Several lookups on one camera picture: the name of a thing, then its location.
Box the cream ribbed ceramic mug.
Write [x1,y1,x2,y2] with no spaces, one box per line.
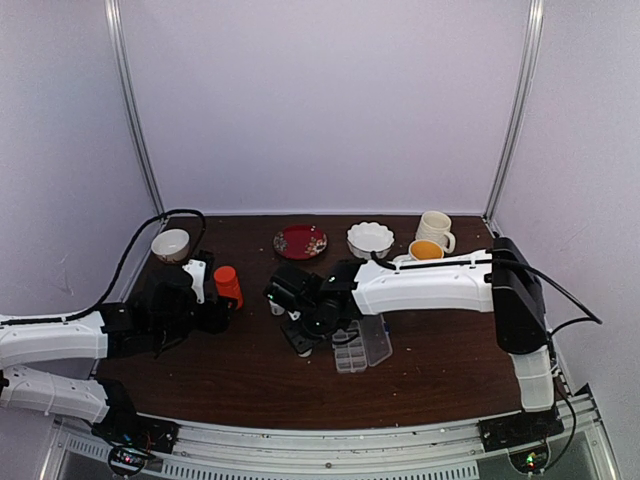
[414,211,456,254]

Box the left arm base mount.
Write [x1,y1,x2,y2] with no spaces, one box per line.
[90,413,179,477]

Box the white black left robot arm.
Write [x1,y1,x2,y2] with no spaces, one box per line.
[1,229,238,444]

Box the floral mug yellow inside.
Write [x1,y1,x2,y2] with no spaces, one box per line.
[393,239,445,263]

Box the aluminium frame post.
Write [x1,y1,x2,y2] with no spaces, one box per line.
[104,0,165,214]
[483,0,545,231]

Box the clear plastic pill organizer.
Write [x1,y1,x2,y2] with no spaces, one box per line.
[331,314,393,374]

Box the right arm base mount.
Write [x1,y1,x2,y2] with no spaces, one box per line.
[478,409,565,475]

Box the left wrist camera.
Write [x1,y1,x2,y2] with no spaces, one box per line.
[182,250,215,304]

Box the left aluminium frame post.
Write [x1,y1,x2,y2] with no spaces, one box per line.
[104,0,165,214]

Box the orange pill bottle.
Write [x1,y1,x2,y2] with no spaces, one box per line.
[213,266,244,310]

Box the front aluminium rail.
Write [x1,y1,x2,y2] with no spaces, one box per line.
[49,404,606,480]

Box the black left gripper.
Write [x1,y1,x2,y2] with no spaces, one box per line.
[153,291,237,347]

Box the white scalloped bowl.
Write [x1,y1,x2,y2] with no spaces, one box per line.
[346,222,395,260]

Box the right aluminium frame post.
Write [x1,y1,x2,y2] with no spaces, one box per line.
[483,0,545,231]

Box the red floral plate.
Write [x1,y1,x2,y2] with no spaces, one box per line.
[272,224,328,260]

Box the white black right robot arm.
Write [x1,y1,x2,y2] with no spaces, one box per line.
[264,237,601,442]

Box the small white pill bottle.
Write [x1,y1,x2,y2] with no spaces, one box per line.
[269,301,285,316]

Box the white patterned rice bowl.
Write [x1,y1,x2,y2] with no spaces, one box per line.
[151,229,190,264]

